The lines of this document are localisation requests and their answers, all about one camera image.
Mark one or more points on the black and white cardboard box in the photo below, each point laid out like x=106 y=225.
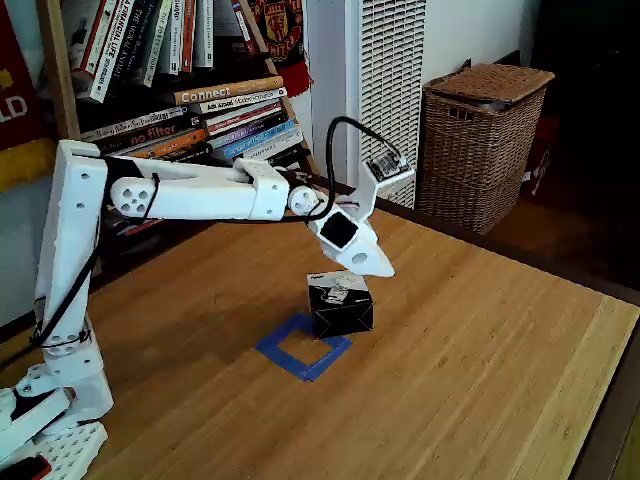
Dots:
x=342 y=312

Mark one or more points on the blue tape square target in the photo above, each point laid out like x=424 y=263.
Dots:
x=287 y=365

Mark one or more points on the white Antifragile book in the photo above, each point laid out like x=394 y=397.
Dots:
x=275 y=147

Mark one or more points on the light blue spine book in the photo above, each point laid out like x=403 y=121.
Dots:
x=260 y=140

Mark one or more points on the purple spine book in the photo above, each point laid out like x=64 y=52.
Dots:
x=250 y=132

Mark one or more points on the brown wicker laundry basket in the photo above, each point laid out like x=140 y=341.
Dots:
x=475 y=150

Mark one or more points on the white louvered heater unit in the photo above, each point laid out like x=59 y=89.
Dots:
x=390 y=75

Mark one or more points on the white Modern Romance book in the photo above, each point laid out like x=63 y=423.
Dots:
x=240 y=101

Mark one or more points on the tan Connect book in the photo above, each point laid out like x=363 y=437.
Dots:
x=225 y=91

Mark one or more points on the orange spine book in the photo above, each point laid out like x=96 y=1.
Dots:
x=175 y=145

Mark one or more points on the red bag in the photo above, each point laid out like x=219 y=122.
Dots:
x=542 y=145

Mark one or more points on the red and black football scarf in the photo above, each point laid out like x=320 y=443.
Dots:
x=280 y=30

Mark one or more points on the black no filter book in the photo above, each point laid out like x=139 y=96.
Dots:
x=150 y=134

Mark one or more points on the red leaning book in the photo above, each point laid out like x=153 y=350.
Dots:
x=244 y=25

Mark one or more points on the white thin spine book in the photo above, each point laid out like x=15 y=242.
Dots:
x=125 y=125

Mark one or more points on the orange upright book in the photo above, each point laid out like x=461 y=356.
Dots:
x=188 y=35

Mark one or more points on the grey white upright book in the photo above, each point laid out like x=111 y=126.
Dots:
x=157 y=45

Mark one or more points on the black moral animal book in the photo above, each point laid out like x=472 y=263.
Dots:
x=131 y=45

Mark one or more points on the white financial life book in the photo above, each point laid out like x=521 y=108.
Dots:
x=112 y=50

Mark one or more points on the wooden ladder bookshelf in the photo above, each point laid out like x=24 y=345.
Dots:
x=64 y=100

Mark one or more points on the white and red upright book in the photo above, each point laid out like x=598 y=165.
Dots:
x=97 y=35

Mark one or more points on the red and yellow banner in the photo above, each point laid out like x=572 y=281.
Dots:
x=15 y=100

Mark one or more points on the black and red clamp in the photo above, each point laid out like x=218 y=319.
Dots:
x=25 y=470

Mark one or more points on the camera board on white mount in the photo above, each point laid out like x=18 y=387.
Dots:
x=385 y=165

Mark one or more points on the white perforated base plate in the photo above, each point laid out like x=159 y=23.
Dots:
x=70 y=450

